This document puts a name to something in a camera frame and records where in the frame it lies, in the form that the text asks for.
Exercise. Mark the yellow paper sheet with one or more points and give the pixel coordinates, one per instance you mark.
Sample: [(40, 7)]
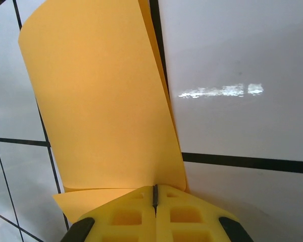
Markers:
[(91, 100)]

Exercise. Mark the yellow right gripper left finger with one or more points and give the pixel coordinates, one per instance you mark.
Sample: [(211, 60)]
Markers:
[(131, 227)]

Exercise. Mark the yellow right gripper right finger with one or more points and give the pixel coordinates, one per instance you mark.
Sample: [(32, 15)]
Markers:
[(192, 227)]

